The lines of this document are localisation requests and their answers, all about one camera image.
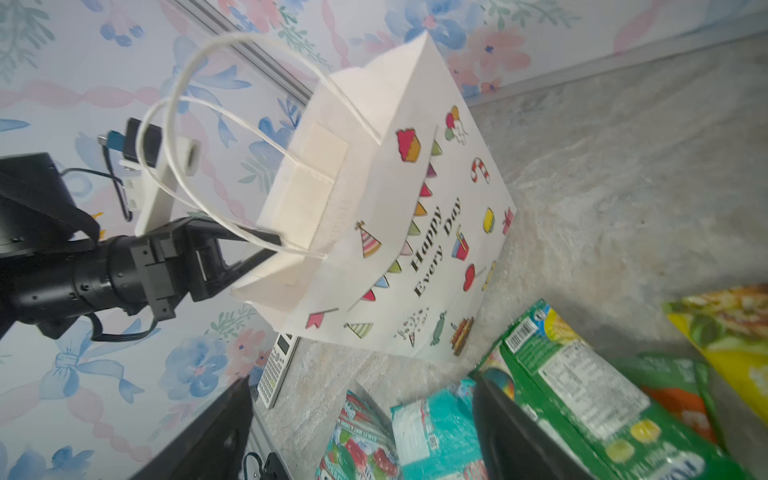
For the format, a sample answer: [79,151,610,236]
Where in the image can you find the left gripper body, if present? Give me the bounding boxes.
[107,217,231,320]

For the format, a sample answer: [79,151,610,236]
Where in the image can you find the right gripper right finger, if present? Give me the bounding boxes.
[473,375,592,479]

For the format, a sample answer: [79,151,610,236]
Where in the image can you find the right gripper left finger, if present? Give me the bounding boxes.
[133,378,253,480]

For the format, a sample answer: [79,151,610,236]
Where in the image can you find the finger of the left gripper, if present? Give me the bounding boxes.
[224,248,276,291]
[212,224,282,249]

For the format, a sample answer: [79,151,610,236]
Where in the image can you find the white paper gift bag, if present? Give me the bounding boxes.
[135,31,517,365]

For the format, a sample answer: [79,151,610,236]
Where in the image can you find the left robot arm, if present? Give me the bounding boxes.
[1,153,281,342]

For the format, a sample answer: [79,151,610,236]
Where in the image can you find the teal candy bag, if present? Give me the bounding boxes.
[391,379,488,479]

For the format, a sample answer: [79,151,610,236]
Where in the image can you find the green Fox's candy bag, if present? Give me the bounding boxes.
[474,299,751,479]

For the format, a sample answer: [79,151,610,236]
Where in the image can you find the green red Fox's bag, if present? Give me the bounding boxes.
[313,382,404,480]

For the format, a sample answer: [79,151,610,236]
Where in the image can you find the orange green snack bag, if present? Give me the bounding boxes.
[612,353,727,450]

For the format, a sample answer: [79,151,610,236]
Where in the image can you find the yellow corn chips bag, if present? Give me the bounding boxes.
[663,283,767,421]

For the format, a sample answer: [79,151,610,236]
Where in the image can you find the white calculator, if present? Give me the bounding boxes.
[257,334,299,410]

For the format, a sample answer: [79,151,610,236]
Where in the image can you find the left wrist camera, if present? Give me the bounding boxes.
[98,118,202,237]

